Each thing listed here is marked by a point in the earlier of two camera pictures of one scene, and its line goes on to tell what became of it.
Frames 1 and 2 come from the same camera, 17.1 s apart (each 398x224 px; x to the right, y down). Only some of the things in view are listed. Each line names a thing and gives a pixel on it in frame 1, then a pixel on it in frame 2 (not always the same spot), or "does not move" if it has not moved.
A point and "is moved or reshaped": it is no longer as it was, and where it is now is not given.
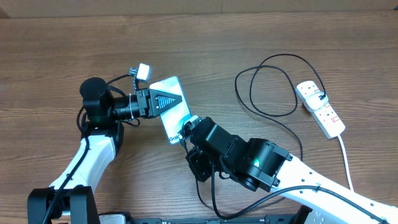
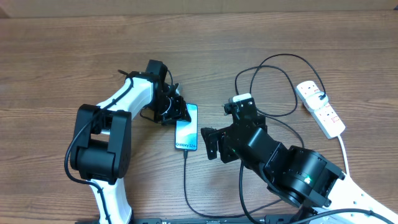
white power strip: x=325 y=117 does not move
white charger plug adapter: x=313 y=101 does not move
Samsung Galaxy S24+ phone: x=173 y=119 is moved or reshaped
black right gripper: x=203 y=172 → x=211 y=140
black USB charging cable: x=257 y=69 → x=185 y=155
